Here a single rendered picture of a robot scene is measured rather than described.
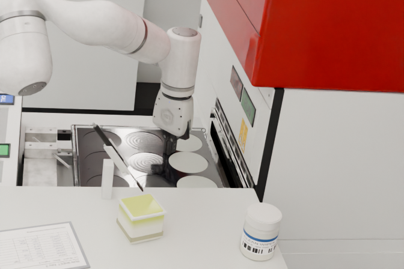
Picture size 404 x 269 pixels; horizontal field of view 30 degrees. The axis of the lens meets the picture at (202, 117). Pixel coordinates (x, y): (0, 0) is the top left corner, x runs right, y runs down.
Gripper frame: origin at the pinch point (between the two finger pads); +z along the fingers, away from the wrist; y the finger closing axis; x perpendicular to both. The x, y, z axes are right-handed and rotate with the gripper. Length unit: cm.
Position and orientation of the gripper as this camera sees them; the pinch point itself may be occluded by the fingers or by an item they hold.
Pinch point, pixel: (170, 145)
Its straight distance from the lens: 195.0
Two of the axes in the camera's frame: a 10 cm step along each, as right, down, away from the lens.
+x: 6.2, -2.9, 7.3
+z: -1.3, 8.8, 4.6
